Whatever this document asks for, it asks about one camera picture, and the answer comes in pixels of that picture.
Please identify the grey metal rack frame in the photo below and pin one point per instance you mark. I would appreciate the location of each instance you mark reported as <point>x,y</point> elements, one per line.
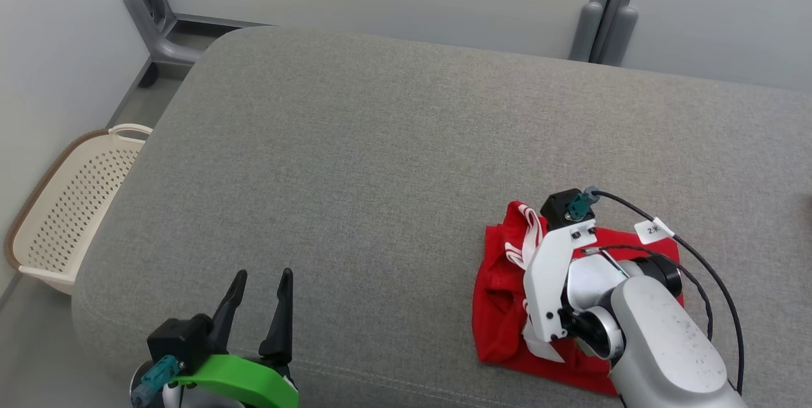
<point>152,21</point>

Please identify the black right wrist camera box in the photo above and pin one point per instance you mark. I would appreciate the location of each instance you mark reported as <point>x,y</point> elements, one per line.
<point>558,211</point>

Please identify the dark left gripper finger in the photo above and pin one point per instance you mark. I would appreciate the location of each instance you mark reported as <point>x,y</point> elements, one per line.
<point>279,325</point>
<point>227,313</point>

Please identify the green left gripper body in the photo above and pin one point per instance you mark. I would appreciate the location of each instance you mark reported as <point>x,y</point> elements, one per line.
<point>241,382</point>

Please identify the grey partition post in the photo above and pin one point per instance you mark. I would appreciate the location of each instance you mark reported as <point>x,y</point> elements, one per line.
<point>609,14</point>

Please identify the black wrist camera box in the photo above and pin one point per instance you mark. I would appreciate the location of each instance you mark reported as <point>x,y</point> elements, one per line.
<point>558,211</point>
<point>181,341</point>

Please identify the red and white jersey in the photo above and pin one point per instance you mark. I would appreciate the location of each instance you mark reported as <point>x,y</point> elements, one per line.
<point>501,294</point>

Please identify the cream perforated laundry basket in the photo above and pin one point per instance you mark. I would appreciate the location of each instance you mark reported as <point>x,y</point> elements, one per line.
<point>76,205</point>

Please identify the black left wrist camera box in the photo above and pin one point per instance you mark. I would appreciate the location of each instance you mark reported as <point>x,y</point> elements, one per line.
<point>181,341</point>

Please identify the grey fabric sofa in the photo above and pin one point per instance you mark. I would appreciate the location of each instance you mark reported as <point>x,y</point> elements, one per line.
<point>380,173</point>

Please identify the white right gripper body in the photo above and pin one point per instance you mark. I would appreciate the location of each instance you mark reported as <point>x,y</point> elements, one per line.
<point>552,281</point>

